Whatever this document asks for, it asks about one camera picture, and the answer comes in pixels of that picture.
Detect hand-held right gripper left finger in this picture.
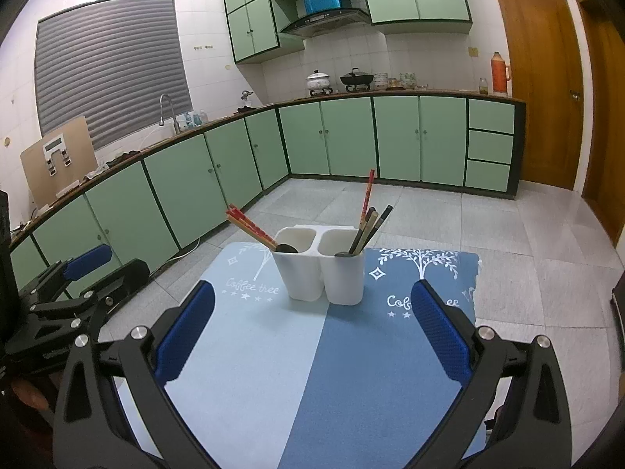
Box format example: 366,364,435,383
51,280,232,469

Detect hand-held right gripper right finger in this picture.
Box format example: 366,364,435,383
391,279,574,469

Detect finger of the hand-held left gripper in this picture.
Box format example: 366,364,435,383
18,244,113,302
28,259,150,339

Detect black chopstick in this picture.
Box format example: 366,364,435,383
359,205,394,256
350,212,382,256

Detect white double utensil holder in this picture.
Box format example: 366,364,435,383
271,225,364,306

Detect person's left hand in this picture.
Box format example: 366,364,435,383
11,377,54,412

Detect light blue tree-print mat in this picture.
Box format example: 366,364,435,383
114,242,333,469

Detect dark blue tree-print mat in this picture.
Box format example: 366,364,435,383
278,247,489,469

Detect dark cloth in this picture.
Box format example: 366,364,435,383
80,154,142,181

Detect white device on cardboard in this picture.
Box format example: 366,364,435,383
43,133,74,174

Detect metal kitchen faucet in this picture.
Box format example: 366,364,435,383
159,94,180,134

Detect black cabinet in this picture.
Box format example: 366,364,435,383
609,271,625,326

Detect grey window blind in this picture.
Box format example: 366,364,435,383
33,0,192,152

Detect green base cabinets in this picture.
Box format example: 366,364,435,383
9,89,527,299

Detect plain wooden door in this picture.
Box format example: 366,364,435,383
575,0,625,247

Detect orange thermos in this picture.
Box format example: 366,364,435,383
491,51,513,96

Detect gas stove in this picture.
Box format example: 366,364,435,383
307,87,374,96

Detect black wok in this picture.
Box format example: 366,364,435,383
339,67,375,90

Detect white lidded pot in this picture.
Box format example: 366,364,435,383
306,70,332,93

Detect black range hood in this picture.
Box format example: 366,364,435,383
279,8,372,37

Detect wooden door with handle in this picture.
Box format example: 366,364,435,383
489,0,586,191

